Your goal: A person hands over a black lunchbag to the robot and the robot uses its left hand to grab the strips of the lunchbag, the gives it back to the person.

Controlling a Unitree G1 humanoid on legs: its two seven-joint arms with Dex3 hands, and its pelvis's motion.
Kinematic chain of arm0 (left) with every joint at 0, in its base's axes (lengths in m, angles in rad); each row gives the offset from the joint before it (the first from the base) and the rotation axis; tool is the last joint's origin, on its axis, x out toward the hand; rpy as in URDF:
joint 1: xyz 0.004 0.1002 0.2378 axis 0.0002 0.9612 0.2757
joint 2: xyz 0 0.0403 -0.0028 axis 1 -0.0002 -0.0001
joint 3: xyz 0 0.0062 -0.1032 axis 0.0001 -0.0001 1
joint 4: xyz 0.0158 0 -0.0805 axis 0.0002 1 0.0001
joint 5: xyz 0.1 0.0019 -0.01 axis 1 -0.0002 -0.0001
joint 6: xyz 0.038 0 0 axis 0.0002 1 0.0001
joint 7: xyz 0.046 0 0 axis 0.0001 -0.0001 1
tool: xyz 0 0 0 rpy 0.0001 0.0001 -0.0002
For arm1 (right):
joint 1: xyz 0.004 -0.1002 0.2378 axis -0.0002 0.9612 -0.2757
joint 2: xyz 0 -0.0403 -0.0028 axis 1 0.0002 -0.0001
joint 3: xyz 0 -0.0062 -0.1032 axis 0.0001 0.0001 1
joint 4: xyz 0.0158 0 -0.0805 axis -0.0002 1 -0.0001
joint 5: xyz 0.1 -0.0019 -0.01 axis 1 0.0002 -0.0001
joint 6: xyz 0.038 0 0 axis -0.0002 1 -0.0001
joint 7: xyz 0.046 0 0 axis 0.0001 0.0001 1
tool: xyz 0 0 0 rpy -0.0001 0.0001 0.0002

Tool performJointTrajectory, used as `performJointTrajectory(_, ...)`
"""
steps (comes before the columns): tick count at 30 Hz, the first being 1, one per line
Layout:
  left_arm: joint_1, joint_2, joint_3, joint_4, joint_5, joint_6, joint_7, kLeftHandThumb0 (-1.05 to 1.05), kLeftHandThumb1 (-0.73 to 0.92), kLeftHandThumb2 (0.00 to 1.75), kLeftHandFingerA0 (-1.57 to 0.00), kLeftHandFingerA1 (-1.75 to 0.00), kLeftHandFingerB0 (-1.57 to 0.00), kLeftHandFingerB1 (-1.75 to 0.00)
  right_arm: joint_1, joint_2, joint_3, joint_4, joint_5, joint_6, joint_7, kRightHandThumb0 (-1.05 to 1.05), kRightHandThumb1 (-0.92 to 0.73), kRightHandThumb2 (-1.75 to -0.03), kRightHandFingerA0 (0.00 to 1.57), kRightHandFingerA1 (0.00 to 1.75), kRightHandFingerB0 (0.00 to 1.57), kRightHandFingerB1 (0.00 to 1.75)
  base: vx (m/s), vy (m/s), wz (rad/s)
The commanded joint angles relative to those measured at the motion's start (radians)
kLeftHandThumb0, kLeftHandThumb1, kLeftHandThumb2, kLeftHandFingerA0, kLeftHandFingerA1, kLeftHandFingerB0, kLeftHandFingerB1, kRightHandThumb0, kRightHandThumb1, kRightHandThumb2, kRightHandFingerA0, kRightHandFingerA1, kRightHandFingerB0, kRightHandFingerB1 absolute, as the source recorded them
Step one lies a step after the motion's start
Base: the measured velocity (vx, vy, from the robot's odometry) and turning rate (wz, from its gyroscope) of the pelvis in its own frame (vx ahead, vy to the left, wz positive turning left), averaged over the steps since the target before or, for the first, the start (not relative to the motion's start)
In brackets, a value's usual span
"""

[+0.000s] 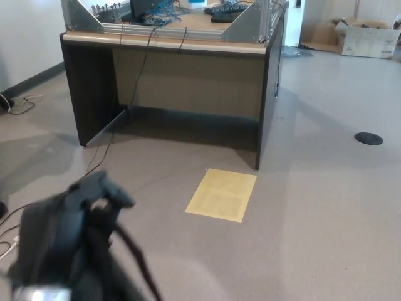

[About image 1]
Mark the white box with black marker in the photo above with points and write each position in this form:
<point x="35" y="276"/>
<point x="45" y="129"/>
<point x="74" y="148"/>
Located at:
<point x="197" y="3"/>

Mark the flattened brown cardboard box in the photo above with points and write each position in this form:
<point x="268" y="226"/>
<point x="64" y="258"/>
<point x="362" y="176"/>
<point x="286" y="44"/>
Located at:
<point x="321" y="37"/>

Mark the aluminium profile frame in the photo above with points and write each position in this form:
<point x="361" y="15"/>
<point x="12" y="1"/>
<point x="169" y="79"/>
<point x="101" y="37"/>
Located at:
<point x="84" y="19"/>

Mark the black round floor cover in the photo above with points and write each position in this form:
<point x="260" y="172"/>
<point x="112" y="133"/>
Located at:
<point x="369" y="138"/>

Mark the black block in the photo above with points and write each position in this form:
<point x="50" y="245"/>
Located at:
<point x="2" y="208"/>

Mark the black round object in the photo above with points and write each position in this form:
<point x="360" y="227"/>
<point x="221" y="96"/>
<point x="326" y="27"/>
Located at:
<point x="4" y="103"/>

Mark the open white cardboard box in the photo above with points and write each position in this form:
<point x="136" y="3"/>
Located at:
<point x="366" y="40"/>

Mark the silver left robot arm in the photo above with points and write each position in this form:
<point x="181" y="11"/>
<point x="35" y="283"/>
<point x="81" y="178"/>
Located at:
<point x="40" y="293"/>

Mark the black monitor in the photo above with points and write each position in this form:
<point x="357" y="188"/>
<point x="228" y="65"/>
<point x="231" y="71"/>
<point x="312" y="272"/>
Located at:
<point x="141" y="7"/>

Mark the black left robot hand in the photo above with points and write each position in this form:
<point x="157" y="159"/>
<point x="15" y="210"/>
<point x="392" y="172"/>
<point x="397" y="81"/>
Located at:
<point x="62" y="238"/>

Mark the yellow paper sheet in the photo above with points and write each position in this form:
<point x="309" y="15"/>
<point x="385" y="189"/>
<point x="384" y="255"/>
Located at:
<point x="221" y="196"/>

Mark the dark desk with beige top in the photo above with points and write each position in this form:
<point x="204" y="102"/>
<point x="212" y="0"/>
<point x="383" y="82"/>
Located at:
<point x="91" y="87"/>

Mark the clear plastic sheet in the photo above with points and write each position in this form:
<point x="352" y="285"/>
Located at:
<point x="297" y="52"/>

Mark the black flat keyboard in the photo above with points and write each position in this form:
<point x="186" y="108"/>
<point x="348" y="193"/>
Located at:
<point x="223" y="17"/>

